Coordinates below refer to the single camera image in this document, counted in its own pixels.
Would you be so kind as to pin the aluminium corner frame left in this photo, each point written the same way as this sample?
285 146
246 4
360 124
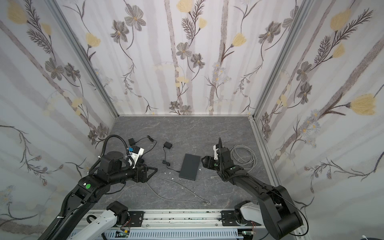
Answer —
55 10

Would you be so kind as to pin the grey network switch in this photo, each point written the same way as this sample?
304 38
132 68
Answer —
190 167

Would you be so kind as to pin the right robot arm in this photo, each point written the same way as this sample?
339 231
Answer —
279 214

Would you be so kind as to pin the aluminium corner frame right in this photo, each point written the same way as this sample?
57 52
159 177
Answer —
298 22

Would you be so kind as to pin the white slotted cable duct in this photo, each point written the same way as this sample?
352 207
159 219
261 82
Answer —
188 234

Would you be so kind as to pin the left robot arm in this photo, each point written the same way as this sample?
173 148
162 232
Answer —
110 169

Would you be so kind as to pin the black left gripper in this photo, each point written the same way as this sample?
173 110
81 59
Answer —
141 174

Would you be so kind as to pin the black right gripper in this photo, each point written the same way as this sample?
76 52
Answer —
216 162

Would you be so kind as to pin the aluminium corner frame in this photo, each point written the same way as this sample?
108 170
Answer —
55 10
298 22

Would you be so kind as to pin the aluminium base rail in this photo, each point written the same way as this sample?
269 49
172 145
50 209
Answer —
188 219

